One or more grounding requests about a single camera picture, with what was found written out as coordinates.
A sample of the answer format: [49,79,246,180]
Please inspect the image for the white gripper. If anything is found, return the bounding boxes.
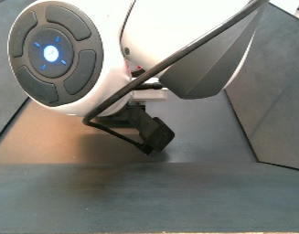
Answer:
[131,81,167,102]

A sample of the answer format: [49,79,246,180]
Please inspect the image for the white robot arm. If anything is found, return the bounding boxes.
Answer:
[6,0,268,116]

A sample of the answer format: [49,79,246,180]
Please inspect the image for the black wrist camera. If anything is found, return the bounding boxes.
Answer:
[97,105,175,154]

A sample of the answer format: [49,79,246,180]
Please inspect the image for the black camera cable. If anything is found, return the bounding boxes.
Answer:
[81,0,271,155]

